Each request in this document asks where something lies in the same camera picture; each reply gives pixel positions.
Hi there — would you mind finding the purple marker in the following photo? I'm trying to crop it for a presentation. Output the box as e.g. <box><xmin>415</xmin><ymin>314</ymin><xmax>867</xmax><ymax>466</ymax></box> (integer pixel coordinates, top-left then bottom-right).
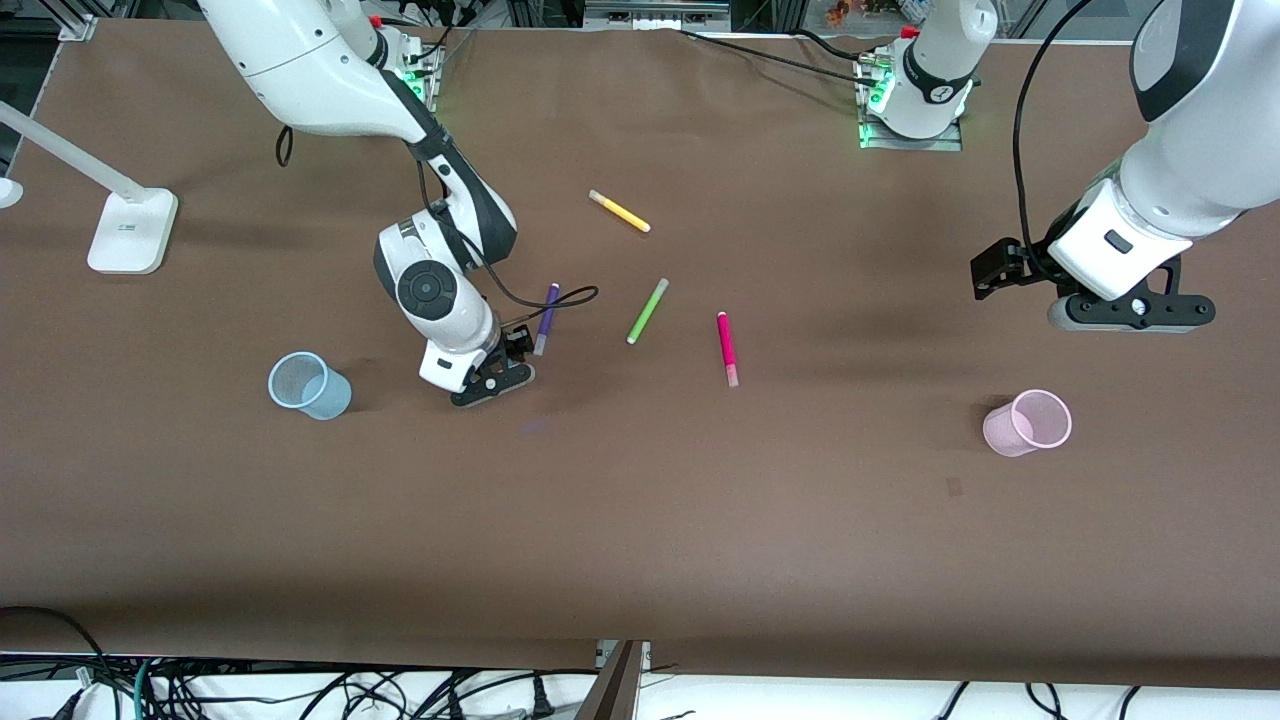
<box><xmin>533</xmin><ymin>283</ymin><xmax>561</xmax><ymax>357</ymax></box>

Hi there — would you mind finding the green marker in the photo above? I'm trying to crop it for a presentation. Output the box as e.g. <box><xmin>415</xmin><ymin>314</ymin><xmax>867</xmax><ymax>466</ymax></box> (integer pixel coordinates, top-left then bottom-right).
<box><xmin>626</xmin><ymin>278</ymin><xmax>670</xmax><ymax>346</ymax></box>

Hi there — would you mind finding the light pink plastic cup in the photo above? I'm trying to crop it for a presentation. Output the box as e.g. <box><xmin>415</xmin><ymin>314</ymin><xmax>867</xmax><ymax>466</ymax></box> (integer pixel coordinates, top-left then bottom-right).
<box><xmin>982</xmin><ymin>389</ymin><xmax>1073</xmax><ymax>458</ymax></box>

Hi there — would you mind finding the yellow marker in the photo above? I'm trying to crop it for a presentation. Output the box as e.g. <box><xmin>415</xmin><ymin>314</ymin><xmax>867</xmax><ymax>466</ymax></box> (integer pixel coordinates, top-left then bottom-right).
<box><xmin>588</xmin><ymin>189</ymin><xmax>652</xmax><ymax>234</ymax></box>

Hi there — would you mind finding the light blue plastic cup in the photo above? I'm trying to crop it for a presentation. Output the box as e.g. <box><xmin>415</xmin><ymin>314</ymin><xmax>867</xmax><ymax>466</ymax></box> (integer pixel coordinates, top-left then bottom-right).
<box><xmin>267</xmin><ymin>351</ymin><xmax>353</xmax><ymax>421</ymax></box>

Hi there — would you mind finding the white stand with base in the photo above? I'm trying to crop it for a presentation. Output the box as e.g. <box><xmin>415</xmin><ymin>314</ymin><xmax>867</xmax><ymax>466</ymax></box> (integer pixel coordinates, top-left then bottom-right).
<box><xmin>0</xmin><ymin>100</ymin><xmax>181</xmax><ymax>276</ymax></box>

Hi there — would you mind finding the aluminium corner profile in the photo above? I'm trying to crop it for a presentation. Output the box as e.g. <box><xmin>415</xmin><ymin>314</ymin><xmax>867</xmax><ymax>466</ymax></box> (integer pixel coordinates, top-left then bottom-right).
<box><xmin>40</xmin><ymin>0</ymin><xmax>98</xmax><ymax>43</ymax></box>

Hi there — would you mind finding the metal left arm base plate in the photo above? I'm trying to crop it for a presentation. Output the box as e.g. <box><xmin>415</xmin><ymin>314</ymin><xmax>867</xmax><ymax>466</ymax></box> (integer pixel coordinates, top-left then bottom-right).
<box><xmin>857</xmin><ymin>50</ymin><xmax>964</xmax><ymax>153</ymax></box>

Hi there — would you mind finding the short black table cable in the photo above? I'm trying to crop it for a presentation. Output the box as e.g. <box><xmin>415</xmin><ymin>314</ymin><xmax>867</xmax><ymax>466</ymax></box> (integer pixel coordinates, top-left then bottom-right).
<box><xmin>795</xmin><ymin>28</ymin><xmax>883</xmax><ymax>59</ymax></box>

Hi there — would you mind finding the long black table cable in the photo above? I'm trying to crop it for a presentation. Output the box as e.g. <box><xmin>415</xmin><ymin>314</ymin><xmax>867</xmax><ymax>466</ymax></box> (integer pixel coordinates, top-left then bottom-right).
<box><xmin>680</xmin><ymin>28</ymin><xmax>869</xmax><ymax>83</ymax></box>

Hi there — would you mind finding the aluminium frame rail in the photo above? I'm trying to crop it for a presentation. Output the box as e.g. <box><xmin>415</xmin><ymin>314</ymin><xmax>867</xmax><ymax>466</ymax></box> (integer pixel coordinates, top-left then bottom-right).
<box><xmin>583</xmin><ymin>0</ymin><xmax>733</xmax><ymax>31</ymax></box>

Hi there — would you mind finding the black curved floor cable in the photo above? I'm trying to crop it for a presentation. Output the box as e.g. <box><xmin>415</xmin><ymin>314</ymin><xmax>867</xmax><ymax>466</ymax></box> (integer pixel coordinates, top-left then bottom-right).
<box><xmin>0</xmin><ymin>605</ymin><xmax>113</xmax><ymax>701</ymax></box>

